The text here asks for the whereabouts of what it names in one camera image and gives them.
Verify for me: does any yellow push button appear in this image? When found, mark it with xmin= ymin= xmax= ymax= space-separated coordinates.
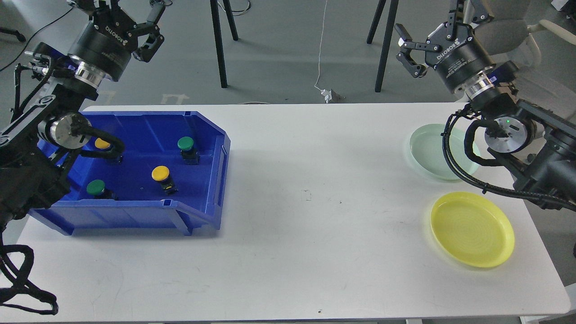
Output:
xmin=151 ymin=165 xmax=178 ymax=195
xmin=94 ymin=138 xmax=123 ymax=165

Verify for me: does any green push button rear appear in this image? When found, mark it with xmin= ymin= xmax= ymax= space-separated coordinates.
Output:
xmin=177 ymin=137 xmax=200 ymax=165

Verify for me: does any yellow plate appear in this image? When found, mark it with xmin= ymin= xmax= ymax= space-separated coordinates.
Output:
xmin=429 ymin=191 xmax=516 ymax=269

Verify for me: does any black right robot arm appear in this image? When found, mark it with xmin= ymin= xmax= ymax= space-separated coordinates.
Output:
xmin=395 ymin=0 xmax=575 ymax=211

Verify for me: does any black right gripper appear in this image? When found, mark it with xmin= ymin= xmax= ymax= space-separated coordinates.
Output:
xmin=394 ymin=0 xmax=495 ymax=94

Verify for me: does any white cable with plug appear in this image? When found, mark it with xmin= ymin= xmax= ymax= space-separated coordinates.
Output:
xmin=314 ymin=0 xmax=344 ymax=103

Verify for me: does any black stand leg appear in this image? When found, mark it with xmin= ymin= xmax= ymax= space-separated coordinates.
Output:
xmin=210 ymin=0 xmax=239 ymax=89
xmin=366 ymin=0 xmax=399 ymax=93

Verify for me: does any black floor cable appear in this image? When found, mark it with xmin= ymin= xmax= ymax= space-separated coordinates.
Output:
xmin=0 ymin=0 xmax=81 ymax=72

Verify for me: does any blue plastic bin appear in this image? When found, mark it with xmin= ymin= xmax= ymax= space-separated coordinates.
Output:
xmin=29 ymin=111 xmax=230 ymax=235

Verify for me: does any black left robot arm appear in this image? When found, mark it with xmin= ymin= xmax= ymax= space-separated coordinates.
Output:
xmin=0 ymin=0 xmax=171 ymax=230

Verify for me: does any grey office chair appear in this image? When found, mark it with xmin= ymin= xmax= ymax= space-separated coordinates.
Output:
xmin=463 ymin=0 xmax=576 ymax=141

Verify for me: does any green push button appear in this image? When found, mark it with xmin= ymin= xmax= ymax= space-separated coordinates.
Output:
xmin=86 ymin=179 xmax=118 ymax=200
xmin=177 ymin=137 xmax=200 ymax=165

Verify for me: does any light green plate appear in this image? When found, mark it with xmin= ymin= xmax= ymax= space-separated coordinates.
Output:
xmin=408 ymin=123 xmax=479 ymax=182

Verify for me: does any yellow push button front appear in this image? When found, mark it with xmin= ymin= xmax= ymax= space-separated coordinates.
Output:
xmin=151 ymin=165 xmax=178 ymax=195

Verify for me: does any green push button front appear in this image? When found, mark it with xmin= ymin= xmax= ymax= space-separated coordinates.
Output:
xmin=86 ymin=179 xmax=118 ymax=200

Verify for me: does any yellow push button rear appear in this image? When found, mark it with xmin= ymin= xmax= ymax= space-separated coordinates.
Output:
xmin=94 ymin=138 xmax=123 ymax=165

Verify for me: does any black stand leg right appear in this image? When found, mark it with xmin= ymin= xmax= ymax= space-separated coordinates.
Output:
xmin=366 ymin=0 xmax=399 ymax=93

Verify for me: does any black stand leg left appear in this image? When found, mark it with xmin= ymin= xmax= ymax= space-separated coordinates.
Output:
xmin=210 ymin=0 xmax=239 ymax=89

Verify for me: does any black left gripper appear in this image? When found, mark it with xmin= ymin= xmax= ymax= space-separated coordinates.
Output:
xmin=67 ymin=0 xmax=165 ymax=82

